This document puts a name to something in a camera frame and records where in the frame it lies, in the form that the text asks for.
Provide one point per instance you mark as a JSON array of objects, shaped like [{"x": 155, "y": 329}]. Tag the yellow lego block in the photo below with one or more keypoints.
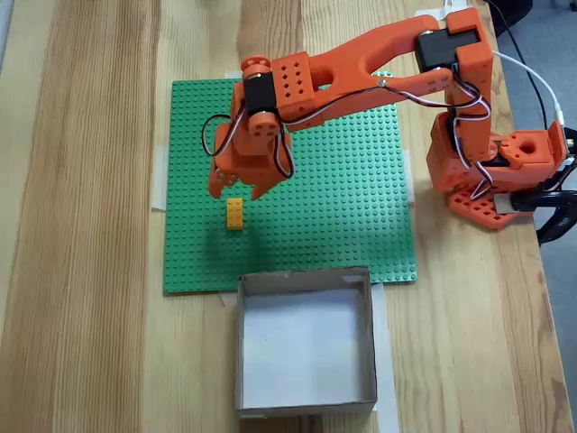
[{"x": 234, "y": 214}]

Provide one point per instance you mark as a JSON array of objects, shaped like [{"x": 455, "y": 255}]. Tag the green lego baseplate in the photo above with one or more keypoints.
[{"x": 338, "y": 203}]

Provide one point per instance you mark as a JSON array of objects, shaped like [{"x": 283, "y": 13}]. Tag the open cardboard box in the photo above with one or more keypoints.
[{"x": 306, "y": 352}]

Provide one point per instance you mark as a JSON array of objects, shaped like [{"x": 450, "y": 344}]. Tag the wide white masking tape strip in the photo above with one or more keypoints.
[{"x": 232, "y": 74}]

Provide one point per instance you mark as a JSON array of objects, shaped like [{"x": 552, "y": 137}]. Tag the crossed white tape pieces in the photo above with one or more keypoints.
[{"x": 453, "y": 3}]

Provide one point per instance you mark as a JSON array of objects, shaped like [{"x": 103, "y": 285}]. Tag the black table clamp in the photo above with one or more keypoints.
[{"x": 550, "y": 212}]

